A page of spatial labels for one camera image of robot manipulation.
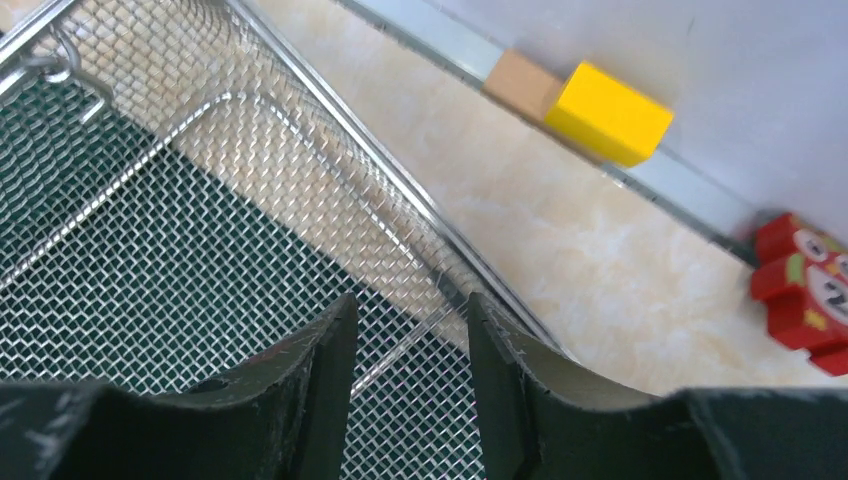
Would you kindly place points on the tan wooden block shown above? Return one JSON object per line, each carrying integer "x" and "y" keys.
{"x": 522, "y": 86}

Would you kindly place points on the yellow wooden block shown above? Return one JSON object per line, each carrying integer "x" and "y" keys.
{"x": 607, "y": 117}

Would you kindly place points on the metal mesh instrument tray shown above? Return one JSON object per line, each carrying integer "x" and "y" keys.
{"x": 180, "y": 190}

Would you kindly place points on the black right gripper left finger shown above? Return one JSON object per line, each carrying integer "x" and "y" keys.
{"x": 281, "y": 414}

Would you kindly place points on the red toy block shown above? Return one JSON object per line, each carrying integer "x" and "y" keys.
{"x": 802, "y": 282}

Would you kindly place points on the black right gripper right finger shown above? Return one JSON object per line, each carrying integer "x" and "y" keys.
{"x": 543, "y": 416}

